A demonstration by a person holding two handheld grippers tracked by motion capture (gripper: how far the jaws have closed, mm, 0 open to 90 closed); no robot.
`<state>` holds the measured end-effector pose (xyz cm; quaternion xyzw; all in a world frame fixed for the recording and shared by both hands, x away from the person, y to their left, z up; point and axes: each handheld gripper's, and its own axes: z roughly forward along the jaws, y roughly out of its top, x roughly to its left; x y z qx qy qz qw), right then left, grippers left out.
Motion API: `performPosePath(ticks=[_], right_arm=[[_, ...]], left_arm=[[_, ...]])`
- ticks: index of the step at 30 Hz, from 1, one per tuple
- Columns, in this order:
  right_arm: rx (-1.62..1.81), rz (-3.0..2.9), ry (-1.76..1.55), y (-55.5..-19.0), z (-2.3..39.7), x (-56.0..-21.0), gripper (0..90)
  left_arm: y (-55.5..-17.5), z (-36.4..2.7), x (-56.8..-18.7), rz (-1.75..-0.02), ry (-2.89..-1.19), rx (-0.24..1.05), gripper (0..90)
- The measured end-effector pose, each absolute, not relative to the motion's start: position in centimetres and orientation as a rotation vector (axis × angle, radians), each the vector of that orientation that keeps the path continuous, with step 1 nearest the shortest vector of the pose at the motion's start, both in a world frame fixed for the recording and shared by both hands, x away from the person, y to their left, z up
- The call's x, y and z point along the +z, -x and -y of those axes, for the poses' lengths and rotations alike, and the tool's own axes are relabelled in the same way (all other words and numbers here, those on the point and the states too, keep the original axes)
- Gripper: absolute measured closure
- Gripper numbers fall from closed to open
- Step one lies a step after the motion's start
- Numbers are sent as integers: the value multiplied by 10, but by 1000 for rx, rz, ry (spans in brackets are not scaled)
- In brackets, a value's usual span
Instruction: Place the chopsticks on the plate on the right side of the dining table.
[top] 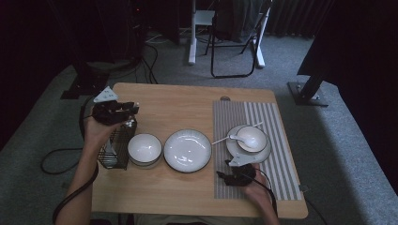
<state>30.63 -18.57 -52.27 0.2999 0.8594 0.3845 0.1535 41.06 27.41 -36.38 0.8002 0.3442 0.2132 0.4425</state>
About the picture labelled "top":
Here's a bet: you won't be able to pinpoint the grey striped placemat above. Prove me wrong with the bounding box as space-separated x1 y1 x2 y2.
212 100 304 202

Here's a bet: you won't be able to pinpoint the person's left hand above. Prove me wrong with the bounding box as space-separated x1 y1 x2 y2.
83 116 125 151

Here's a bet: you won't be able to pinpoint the black stand with flat base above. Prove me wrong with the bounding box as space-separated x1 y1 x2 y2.
60 60 111 100

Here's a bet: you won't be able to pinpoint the black folding chair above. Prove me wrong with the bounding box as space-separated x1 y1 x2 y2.
205 0 273 79

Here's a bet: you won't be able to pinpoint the white bowl with dark rim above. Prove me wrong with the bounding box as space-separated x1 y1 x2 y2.
235 125 269 154
127 133 163 169

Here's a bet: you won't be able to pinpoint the white plate with dark rim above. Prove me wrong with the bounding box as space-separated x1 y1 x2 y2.
162 128 213 174
225 124 272 165

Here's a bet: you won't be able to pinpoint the black wire basket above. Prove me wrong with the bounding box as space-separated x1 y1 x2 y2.
97 102 138 172

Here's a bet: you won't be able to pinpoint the bunch of floor cables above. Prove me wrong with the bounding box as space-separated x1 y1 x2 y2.
106 31 176 85

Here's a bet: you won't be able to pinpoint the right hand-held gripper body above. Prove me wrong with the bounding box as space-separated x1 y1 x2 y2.
228 154 261 188

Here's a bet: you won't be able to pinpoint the white ceramic spoon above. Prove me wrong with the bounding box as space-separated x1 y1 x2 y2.
101 139 121 168
228 134 259 149

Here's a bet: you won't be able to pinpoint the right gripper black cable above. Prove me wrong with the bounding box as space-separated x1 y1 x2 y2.
253 168 280 218

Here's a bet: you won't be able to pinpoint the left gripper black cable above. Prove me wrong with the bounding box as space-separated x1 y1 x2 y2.
51 95 100 224

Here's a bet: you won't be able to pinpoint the black looped floor cable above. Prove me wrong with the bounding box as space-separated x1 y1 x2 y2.
40 146 85 175

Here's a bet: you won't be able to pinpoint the person's beige trousers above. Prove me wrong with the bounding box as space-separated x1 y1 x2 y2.
134 213 254 225

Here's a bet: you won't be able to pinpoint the dark equipment cabinet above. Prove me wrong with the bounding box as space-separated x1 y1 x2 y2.
93 0 148 64

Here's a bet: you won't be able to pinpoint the person's right hand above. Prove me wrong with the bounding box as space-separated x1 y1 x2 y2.
242 170 276 210

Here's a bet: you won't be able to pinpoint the black slanted stand with base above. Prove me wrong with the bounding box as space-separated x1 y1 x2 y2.
286 46 329 108

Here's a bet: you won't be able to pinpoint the black curtain panel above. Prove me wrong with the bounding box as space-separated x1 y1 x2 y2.
297 0 398 188

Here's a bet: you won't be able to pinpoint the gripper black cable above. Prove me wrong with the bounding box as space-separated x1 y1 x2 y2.
253 168 280 218
51 95 100 224

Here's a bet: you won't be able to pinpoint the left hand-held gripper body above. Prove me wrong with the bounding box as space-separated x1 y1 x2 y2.
91 86 128 127

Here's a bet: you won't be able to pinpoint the dark grey jacket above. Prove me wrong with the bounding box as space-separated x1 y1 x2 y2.
212 0 267 43

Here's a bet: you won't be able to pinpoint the dark pleated curtain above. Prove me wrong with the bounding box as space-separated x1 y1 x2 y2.
268 0 332 38

